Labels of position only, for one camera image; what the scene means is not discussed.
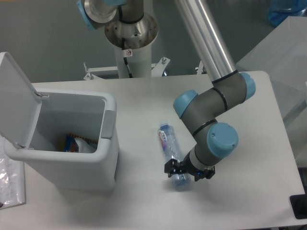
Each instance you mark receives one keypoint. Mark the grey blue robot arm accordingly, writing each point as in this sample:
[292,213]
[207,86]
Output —
[129,28]

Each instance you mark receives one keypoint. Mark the metal clamp bolt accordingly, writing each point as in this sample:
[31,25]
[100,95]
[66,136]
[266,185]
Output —
[200,69]

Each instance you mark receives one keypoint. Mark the clear plastic water bottle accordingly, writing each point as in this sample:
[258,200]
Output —
[171,150]

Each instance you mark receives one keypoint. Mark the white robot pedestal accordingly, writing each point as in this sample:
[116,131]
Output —
[134,63]

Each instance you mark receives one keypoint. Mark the white bracket with bolts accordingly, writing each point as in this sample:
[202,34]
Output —
[158,70]

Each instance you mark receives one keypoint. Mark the blue water jug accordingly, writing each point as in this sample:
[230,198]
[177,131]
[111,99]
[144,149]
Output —
[279,10]

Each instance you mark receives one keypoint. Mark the blue orange snack packet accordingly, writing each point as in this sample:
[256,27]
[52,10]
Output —
[71,146]

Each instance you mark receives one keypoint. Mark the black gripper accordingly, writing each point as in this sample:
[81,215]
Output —
[173,167]

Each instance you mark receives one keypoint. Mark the clear plastic sheet sleeve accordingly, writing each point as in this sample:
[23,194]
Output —
[12,180]

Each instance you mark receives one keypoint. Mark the clear plastic bag wrapper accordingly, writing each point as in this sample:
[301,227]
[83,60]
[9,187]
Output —
[83,146]

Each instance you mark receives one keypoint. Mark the black device at edge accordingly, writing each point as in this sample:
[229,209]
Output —
[299,206]

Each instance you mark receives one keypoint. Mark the white trash can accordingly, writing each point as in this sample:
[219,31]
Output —
[35,122]

